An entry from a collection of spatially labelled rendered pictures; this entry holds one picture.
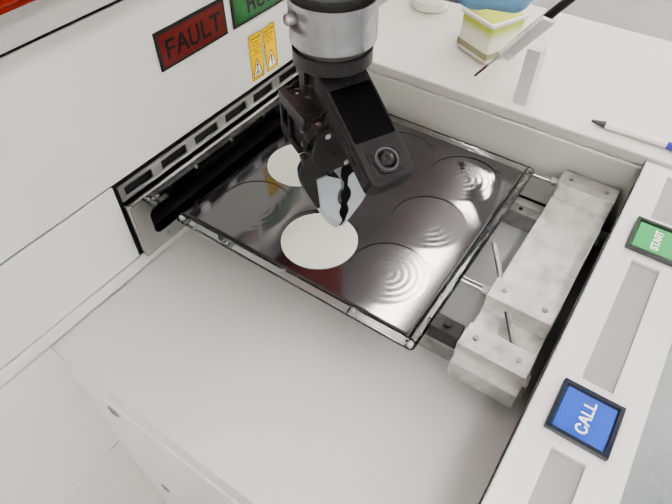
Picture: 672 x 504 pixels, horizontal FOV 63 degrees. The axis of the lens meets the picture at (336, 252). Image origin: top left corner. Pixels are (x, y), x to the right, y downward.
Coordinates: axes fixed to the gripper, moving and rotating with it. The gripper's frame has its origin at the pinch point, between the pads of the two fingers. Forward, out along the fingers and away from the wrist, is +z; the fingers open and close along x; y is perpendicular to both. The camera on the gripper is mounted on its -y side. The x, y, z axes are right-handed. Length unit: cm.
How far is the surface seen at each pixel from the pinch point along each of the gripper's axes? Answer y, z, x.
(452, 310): -6.7, 17.3, -13.6
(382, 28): 42, 3, -30
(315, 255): 4.1, 9.3, 1.5
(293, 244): 7.2, 9.3, 3.2
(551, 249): -7.6, 11.3, -27.9
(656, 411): -18, 99, -90
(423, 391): -15.0, 17.3, -3.5
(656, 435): -23, 99, -84
